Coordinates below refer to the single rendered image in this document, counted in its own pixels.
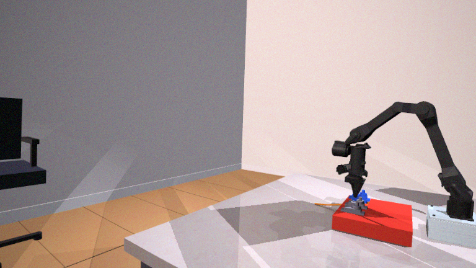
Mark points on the red flat plate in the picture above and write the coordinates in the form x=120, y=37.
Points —
x=377, y=219

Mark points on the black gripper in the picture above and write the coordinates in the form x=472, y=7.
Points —
x=355, y=179

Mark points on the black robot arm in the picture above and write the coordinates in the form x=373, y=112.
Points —
x=460, y=204

